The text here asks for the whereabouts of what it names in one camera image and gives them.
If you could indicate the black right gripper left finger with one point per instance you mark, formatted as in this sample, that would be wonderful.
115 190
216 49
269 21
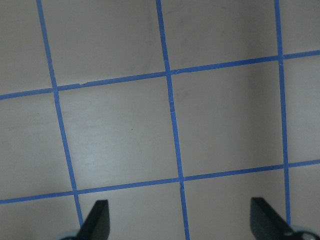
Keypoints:
97 224

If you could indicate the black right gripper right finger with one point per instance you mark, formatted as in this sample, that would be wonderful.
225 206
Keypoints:
267 224

